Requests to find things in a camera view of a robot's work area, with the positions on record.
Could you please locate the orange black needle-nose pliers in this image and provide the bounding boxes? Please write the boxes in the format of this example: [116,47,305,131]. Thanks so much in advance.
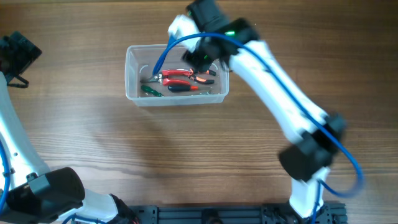
[188,69,216,85]

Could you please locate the clear plastic container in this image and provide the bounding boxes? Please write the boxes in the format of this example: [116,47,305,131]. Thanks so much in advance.
[125,44,229,106]

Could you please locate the red handled pruning shears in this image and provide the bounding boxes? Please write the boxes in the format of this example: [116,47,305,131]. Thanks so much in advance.
[139,68,194,87]

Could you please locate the black red screwdriver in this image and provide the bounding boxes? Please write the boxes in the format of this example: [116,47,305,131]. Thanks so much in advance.
[167,85,199,93]

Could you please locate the green handled screwdriver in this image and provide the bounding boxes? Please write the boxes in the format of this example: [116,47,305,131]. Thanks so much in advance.
[141,85,163,97]

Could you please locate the silver hex wrench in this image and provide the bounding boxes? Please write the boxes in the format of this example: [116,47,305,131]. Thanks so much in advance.
[190,90,211,95]

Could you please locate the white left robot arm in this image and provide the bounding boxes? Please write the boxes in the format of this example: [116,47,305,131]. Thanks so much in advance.
[1,31,141,223]

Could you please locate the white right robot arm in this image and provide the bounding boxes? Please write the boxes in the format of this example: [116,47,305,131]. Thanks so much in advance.
[169,1,345,222]

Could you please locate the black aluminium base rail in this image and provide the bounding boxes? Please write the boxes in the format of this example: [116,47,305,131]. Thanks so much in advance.
[131,202,348,224]

